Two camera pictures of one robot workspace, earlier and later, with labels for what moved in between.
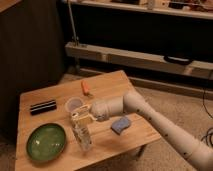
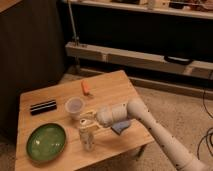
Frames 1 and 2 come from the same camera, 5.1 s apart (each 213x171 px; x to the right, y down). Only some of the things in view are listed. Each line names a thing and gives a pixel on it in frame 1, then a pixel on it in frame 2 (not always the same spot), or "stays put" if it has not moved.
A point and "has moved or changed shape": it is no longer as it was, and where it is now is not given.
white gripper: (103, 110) -> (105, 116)
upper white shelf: (198, 9) stays put
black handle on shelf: (178, 60) stays put
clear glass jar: (81, 124) has moved or changed shape
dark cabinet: (32, 54) stays put
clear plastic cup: (72, 104) stays put
